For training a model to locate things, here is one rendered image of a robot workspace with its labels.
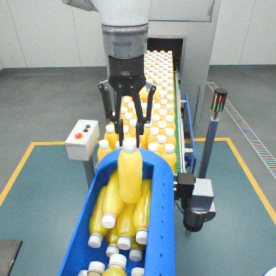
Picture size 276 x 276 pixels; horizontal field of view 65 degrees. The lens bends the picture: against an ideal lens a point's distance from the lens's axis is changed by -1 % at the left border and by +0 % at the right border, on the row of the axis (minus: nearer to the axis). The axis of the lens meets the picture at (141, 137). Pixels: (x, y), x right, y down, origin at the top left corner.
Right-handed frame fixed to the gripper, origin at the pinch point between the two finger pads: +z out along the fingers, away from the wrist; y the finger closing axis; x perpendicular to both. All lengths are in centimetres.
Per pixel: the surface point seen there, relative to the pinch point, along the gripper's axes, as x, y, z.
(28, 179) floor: 98, -127, 136
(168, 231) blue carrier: -14.3, 11.7, 20.0
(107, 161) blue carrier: 5.7, -8.8, 15.7
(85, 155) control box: 27, -26, 33
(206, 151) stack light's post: 53, 34, 47
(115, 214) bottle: -7.9, -4.1, 24.3
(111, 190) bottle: -1.0, -6.4, 21.8
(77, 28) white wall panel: 409, -166, 46
